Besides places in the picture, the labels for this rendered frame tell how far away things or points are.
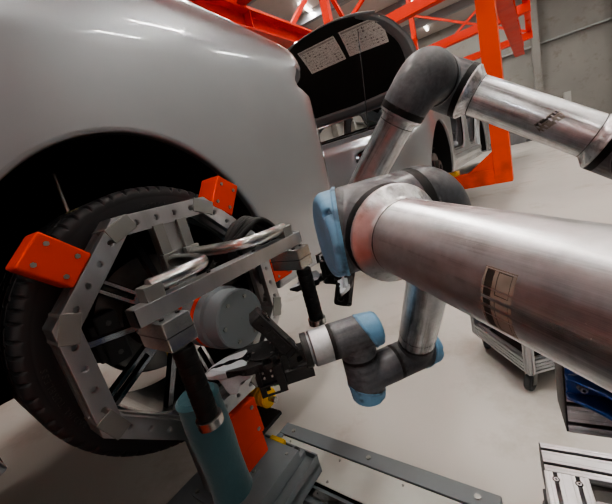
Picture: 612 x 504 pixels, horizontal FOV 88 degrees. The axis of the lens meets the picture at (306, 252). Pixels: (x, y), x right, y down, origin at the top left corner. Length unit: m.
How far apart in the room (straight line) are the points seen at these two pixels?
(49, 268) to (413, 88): 0.74
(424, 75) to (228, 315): 0.61
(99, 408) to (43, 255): 0.29
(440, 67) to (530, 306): 0.60
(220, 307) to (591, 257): 0.59
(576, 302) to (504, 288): 0.04
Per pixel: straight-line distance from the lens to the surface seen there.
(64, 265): 0.70
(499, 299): 0.23
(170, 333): 0.53
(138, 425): 0.80
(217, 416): 0.61
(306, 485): 1.32
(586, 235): 0.22
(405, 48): 3.81
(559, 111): 0.83
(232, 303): 0.69
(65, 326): 0.70
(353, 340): 0.65
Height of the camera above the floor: 1.10
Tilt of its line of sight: 13 degrees down
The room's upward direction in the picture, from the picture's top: 15 degrees counter-clockwise
